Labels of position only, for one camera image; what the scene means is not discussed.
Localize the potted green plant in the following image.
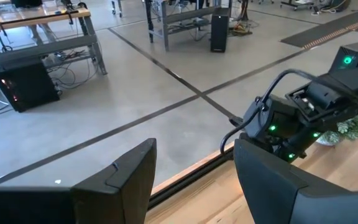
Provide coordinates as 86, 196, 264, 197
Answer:
315, 112, 358, 147

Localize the tangle of floor cables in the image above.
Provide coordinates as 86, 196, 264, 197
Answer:
229, 19, 255, 37

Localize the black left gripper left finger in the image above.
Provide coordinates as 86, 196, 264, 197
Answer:
0, 138, 157, 224

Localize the grey metal workbench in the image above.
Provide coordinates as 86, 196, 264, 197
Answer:
144, 0, 233, 52

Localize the black table edge frame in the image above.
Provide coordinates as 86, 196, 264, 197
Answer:
147, 116, 358, 210

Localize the dark floor mat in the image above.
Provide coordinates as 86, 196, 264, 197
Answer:
280, 11, 358, 50

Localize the large black computer tower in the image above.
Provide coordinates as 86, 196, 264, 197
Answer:
0, 60, 61, 113

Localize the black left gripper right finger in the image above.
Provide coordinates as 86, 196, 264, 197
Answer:
233, 139, 358, 224

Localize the slim black computer tower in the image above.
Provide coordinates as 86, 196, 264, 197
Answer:
209, 7, 231, 53

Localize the wood-topped grey workbench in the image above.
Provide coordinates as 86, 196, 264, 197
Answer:
0, 6, 108, 77

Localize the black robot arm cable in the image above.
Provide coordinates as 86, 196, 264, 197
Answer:
219, 68, 358, 156

